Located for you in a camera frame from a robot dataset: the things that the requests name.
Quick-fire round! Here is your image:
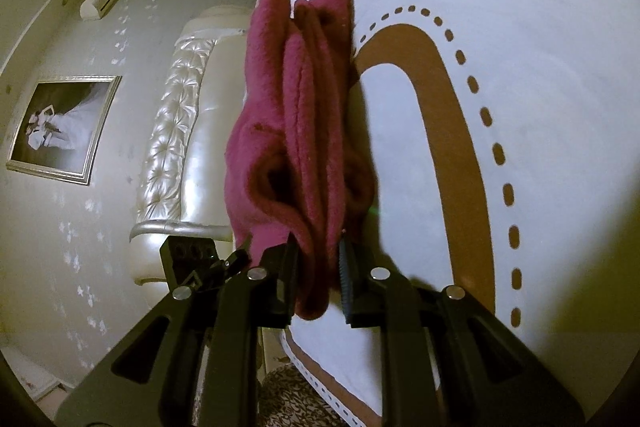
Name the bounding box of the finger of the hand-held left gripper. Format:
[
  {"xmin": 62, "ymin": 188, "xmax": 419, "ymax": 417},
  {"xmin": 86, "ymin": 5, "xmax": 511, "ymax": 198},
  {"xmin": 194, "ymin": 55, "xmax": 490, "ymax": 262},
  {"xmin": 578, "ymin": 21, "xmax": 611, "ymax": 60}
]
[
  {"xmin": 159, "ymin": 234, "xmax": 221, "ymax": 292},
  {"xmin": 192, "ymin": 239, "xmax": 252, "ymax": 295}
]

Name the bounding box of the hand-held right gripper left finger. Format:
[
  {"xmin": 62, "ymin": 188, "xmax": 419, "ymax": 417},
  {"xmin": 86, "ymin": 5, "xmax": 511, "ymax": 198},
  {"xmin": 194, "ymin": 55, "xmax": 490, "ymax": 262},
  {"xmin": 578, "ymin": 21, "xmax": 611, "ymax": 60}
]
[{"xmin": 55, "ymin": 239, "xmax": 301, "ymax": 427}]

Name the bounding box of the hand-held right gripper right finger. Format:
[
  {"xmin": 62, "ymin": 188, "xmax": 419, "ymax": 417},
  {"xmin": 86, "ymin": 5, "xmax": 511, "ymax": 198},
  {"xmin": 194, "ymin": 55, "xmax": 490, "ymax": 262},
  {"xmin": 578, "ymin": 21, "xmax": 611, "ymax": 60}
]
[{"xmin": 339, "ymin": 237, "xmax": 583, "ymax": 427}]

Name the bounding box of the magenta knitted sweater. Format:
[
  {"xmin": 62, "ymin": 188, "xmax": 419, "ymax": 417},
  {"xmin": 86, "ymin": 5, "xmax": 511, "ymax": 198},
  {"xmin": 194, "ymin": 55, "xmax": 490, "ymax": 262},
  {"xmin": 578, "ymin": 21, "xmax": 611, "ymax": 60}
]
[{"xmin": 224, "ymin": 0, "xmax": 381, "ymax": 320}]

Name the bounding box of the cream tufted leather headboard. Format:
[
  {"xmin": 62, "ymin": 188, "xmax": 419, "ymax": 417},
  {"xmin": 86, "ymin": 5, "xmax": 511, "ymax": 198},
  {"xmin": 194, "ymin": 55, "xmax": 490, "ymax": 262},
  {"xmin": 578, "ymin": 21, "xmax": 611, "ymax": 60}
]
[{"xmin": 129, "ymin": 4, "xmax": 261, "ymax": 285}]

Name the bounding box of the brown floral patterned cloth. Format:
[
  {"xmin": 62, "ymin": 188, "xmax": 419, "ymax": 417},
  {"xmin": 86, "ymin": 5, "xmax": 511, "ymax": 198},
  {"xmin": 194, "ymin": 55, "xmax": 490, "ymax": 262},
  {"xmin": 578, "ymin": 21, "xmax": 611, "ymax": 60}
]
[{"xmin": 257, "ymin": 362, "xmax": 351, "ymax": 427}]

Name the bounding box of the white printed bedsheet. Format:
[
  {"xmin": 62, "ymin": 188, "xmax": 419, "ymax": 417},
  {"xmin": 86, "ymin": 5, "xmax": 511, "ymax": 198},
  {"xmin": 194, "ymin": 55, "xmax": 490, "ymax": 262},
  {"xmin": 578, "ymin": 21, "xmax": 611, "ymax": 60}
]
[{"xmin": 272, "ymin": 0, "xmax": 640, "ymax": 427}]

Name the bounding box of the framed wall photograph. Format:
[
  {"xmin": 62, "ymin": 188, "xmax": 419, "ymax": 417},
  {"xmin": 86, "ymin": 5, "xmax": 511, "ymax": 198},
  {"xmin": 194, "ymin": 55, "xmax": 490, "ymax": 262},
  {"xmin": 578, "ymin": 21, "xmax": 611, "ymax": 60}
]
[{"xmin": 6, "ymin": 75, "xmax": 122, "ymax": 186}]

